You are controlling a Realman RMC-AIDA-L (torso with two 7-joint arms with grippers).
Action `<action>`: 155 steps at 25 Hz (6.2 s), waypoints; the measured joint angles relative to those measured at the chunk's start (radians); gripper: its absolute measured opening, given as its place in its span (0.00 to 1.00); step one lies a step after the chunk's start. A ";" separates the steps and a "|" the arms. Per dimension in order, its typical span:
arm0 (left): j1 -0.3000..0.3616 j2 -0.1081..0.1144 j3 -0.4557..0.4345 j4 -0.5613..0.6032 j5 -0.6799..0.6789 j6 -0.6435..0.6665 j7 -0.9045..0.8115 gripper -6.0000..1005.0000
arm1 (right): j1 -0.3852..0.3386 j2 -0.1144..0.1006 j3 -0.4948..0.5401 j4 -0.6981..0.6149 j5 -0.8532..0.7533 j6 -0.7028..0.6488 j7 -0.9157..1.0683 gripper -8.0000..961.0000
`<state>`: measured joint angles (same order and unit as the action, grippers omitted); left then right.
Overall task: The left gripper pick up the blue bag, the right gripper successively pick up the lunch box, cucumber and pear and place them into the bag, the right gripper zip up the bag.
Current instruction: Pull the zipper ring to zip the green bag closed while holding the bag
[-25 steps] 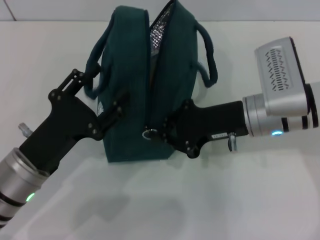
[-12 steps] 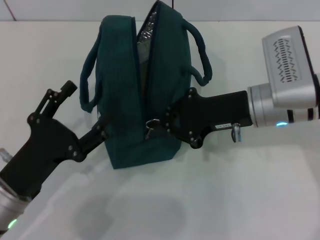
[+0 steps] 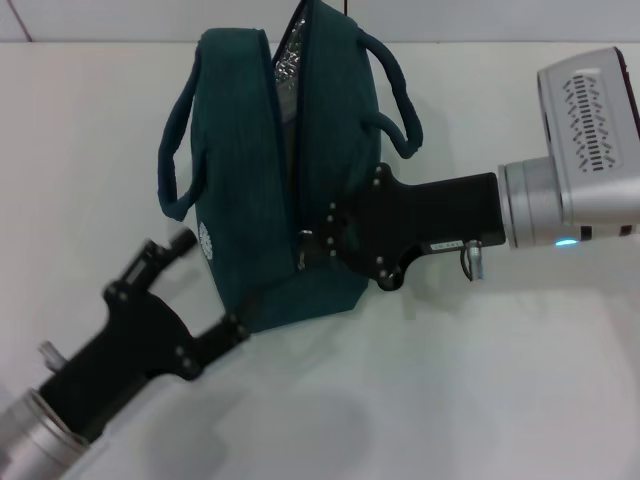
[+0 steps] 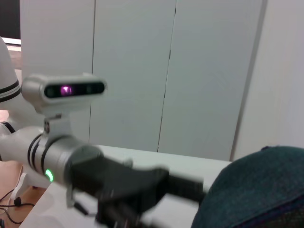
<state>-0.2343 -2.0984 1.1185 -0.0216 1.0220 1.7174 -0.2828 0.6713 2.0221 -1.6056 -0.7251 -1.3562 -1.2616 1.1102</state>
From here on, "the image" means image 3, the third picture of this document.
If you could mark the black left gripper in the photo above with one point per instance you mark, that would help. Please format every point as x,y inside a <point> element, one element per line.
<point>120,350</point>

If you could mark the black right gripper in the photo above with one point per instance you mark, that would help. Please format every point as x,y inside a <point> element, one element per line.
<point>430,220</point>

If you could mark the dark teal fabric bag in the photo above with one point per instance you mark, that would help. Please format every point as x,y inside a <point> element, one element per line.
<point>280,200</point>

